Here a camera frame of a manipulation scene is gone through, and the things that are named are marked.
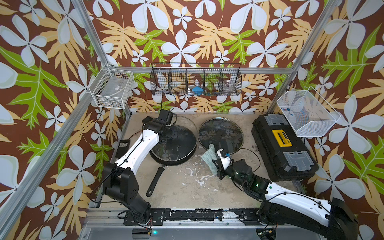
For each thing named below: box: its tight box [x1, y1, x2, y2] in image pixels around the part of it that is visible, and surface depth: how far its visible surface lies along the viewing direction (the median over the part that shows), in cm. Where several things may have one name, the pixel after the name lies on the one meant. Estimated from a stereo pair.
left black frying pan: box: [146, 125, 198, 198], surface depth 85 cm
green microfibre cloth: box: [201, 143, 218, 177], surface depth 77 cm
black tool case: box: [251, 114, 319, 182], surface depth 82 cm
